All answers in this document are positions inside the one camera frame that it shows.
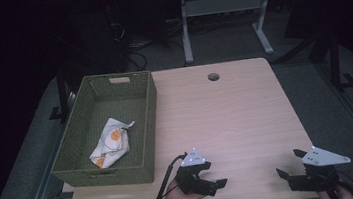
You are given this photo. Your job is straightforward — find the green woven basket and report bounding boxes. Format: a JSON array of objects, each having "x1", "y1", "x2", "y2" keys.
[{"x1": 41, "y1": 68, "x2": 169, "y2": 195}]

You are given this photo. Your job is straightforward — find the grey metal desk frame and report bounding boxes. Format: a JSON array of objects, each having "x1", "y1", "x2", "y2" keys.
[{"x1": 177, "y1": 0, "x2": 282, "y2": 66}]

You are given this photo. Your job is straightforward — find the bundle of floor cables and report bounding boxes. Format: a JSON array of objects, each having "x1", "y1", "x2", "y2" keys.
[{"x1": 117, "y1": 13, "x2": 189, "y2": 73}]

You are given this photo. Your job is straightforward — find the black metal stand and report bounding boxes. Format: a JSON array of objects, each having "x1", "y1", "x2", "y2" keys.
[
  {"x1": 324, "y1": 28, "x2": 353, "y2": 93},
  {"x1": 42, "y1": 64, "x2": 80, "y2": 124}
]

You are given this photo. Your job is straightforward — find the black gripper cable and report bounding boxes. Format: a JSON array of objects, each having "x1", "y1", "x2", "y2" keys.
[
  {"x1": 132, "y1": 152, "x2": 194, "y2": 199},
  {"x1": 320, "y1": 167, "x2": 353, "y2": 199}
]

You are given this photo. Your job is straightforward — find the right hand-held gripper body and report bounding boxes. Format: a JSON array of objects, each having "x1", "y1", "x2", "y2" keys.
[{"x1": 284, "y1": 141, "x2": 353, "y2": 197}]

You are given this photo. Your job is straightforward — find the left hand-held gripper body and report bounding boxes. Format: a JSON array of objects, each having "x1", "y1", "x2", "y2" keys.
[{"x1": 171, "y1": 145, "x2": 213, "y2": 198}]

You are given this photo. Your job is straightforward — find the white cloth with orange print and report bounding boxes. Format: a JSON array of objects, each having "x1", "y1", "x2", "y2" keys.
[{"x1": 84, "y1": 114, "x2": 142, "y2": 172}]

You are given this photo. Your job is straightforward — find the person's right hand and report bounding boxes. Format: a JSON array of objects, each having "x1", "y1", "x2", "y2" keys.
[{"x1": 316, "y1": 182, "x2": 353, "y2": 199}]

